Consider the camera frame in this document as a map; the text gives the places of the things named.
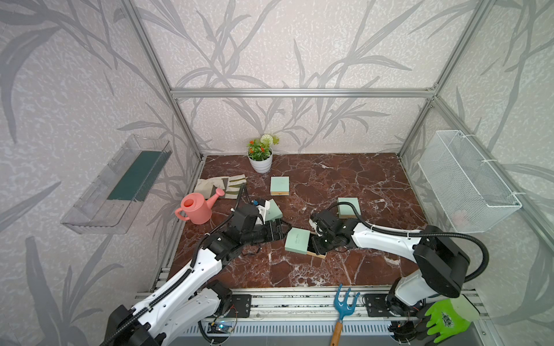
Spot mint drawer jewelry box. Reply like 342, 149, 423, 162
285, 228, 326, 259

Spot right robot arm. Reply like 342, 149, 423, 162
310, 210, 470, 316

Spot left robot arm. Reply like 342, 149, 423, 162
102, 200, 284, 345

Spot beige gardening gloves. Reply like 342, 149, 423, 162
194, 174, 247, 200

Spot pink watering can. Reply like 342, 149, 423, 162
175, 188, 225, 225

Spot blue hand rake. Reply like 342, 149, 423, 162
330, 284, 360, 346

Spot potted plant white pot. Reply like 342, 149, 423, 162
248, 134, 280, 174

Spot green work glove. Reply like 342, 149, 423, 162
415, 295, 480, 345

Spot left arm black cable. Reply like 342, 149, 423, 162
99, 183, 252, 346

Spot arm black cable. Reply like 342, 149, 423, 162
99, 183, 252, 346
326, 202, 490, 284

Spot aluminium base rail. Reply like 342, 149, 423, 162
125, 287, 494, 336

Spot clear plastic wall shelf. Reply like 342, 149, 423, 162
61, 135, 173, 235

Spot white wire mesh basket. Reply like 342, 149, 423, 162
418, 130, 522, 234

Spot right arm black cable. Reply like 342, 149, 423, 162
326, 202, 490, 284

